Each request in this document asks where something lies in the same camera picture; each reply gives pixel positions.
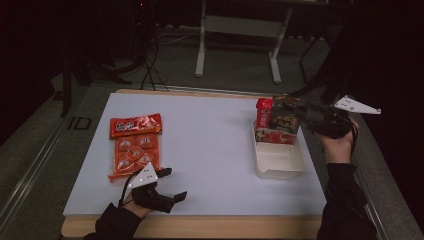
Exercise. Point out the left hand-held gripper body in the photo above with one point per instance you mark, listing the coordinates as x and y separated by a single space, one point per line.
146 176

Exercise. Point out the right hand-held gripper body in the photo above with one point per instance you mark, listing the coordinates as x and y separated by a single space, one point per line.
333 123

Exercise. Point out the red and black food packet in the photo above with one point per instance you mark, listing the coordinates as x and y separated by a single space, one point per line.
280 120

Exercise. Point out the orange snack packet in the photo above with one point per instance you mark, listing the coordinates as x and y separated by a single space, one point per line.
136 140

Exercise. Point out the white plastic bin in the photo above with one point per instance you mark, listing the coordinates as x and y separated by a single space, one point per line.
280 160

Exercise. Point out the person's right hand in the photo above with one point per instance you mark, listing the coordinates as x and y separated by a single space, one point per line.
338 148

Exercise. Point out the person's left hand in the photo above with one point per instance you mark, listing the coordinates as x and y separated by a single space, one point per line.
136 208

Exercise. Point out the black floor stand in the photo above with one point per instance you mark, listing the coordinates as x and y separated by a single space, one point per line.
320 66
83 70

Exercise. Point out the metal floor rail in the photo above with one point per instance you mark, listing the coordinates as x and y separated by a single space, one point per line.
370 213
30 180

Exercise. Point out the white metal desk frame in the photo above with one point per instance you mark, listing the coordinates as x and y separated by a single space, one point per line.
240 26

